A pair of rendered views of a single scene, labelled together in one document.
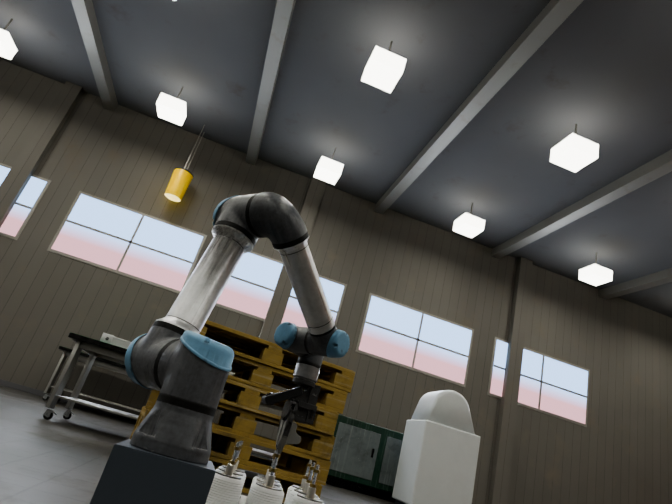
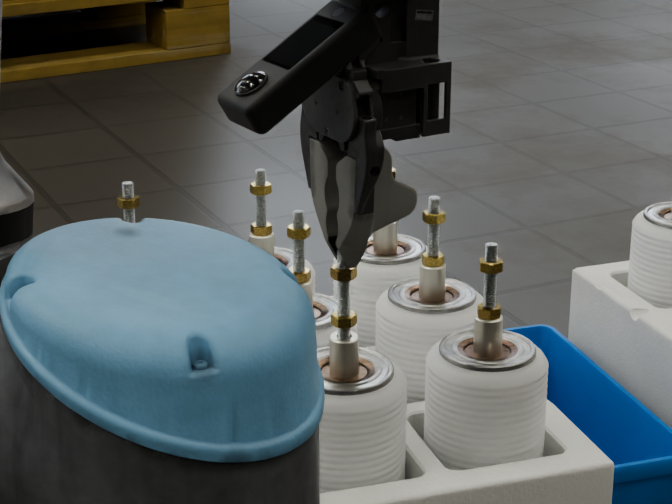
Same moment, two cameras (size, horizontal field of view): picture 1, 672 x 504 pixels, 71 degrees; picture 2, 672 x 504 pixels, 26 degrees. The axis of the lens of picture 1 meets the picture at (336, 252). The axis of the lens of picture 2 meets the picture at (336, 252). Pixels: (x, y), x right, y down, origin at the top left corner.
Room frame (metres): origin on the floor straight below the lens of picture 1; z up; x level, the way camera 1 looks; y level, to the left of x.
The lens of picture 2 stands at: (0.51, 0.28, 0.73)
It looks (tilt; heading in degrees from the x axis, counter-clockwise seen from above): 21 degrees down; 344
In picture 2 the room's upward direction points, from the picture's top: straight up
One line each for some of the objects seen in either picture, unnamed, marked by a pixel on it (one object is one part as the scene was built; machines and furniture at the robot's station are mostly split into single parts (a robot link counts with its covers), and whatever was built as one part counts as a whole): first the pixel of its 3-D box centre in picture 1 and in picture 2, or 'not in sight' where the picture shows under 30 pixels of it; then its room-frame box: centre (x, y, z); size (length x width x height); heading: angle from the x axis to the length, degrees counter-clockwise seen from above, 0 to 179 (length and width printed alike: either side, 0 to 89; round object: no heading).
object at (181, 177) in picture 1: (178, 184); not in sight; (7.92, 3.14, 4.06); 0.36 x 0.35 x 0.56; 100
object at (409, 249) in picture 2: not in sight; (385, 249); (1.71, -0.11, 0.25); 0.08 x 0.08 x 0.01
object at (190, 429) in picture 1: (178, 426); not in sight; (1.01, 0.20, 0.35); 0.15 x 0.15 x 0.10
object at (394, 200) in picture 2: (290, 438); (380, 207); (1.45, -0.02, 0.39); 0.06 x 0.03 x 0.09; 105
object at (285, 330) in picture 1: (297, 339); not in sight; (1.38, 0.04, 0.65); 0.11 x 0.11 x 0.08; 50
